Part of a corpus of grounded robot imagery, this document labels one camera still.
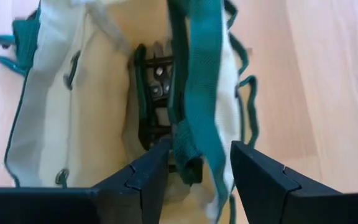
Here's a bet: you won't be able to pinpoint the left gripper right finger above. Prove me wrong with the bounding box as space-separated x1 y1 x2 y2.
230 140 358 224

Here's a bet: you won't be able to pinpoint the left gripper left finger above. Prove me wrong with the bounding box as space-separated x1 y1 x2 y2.
0 138 173 224

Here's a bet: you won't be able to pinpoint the green-handled garden shears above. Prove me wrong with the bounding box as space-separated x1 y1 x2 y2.
134 39 180 150

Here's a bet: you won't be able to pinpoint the beige green gardening bag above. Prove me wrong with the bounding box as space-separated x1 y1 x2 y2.
0 0 260 224

